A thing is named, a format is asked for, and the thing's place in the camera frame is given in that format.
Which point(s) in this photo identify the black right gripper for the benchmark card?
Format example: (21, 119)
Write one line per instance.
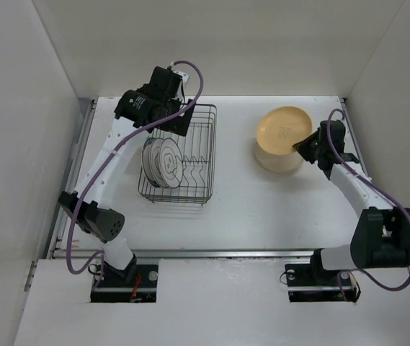
(302, 145)

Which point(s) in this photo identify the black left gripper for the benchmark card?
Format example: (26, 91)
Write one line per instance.
(178, 125)

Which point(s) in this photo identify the cream white plate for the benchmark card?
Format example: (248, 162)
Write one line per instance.
(279, 164)

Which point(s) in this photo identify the white black-rimmed plate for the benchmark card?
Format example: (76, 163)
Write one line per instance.
(154, 162)
(170, 160)

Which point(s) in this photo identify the yellow plate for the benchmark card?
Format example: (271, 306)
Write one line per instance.
(281, 128)

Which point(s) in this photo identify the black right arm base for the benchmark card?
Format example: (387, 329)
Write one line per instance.
(305, 286)

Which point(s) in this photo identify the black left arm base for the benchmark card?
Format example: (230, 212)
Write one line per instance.
(138, 284)

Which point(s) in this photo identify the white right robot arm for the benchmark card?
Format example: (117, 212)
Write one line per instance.
(382, 235)

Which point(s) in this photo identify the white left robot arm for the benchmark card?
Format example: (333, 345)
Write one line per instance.
(160, 103)

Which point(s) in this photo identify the white green-rimmed plate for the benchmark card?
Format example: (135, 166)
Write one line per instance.
(146, 160)

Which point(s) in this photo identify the grey wire dish rack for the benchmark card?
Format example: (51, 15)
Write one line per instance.
(198, 158)

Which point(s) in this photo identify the aluminium rail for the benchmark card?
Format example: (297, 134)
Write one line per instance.
(220, 254)

